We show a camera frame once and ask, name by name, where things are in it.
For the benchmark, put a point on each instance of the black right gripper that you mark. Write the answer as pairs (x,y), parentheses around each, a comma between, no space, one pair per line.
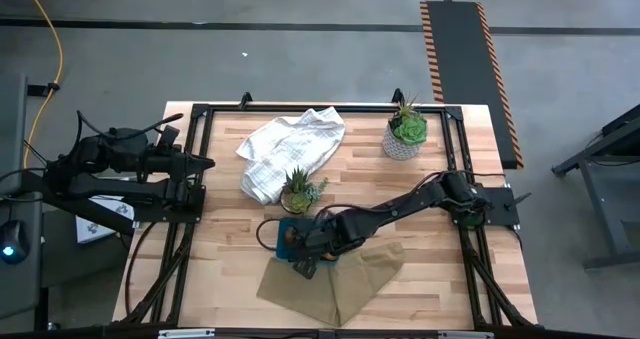
(325,239)

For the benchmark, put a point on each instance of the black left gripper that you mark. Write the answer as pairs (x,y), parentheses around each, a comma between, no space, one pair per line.
(181,163)

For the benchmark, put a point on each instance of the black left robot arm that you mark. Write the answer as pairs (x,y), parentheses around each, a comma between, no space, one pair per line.
(115,151)

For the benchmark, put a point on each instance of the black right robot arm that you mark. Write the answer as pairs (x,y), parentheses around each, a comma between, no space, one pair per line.
(410,204)

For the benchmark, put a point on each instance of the blue plastic tupperware container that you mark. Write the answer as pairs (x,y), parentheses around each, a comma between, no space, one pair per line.
(282,251)

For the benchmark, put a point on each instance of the succulent plant in black pot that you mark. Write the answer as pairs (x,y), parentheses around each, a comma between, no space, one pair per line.
(299,199)

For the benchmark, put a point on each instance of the olive tan cloth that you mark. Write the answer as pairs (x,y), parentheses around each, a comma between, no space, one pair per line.
(350,289)

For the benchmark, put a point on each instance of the white checked dish towel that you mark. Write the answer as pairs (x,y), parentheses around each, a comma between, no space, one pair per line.
(290,149)

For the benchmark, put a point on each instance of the white paper booklet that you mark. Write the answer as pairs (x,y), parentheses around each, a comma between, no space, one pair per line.
(92,226)

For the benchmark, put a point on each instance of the succulent in white patterned pot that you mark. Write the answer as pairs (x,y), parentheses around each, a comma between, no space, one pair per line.
(406,134)

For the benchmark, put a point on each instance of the black computer mouse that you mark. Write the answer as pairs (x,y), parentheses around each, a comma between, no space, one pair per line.
(12,241)

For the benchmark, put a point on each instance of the black floor mat striped edges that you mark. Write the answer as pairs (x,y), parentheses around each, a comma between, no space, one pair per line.
(465,79)

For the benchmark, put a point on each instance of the grey desk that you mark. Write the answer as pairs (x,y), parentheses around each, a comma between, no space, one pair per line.
(17,289)

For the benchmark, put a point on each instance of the black side table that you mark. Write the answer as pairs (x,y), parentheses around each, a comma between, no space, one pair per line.
(607,199)

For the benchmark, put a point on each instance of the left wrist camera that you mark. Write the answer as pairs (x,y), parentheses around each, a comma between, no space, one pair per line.
(168,136)

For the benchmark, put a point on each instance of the black frame clamp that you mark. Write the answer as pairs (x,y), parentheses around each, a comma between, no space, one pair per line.
(245,100)
(397,96)

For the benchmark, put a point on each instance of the black aluminium table frame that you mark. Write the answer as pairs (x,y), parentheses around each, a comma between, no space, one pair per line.
(325,108)

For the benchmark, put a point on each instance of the silver metal bracket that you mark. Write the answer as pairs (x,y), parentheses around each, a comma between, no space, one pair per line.
(185,333)
(465,335)

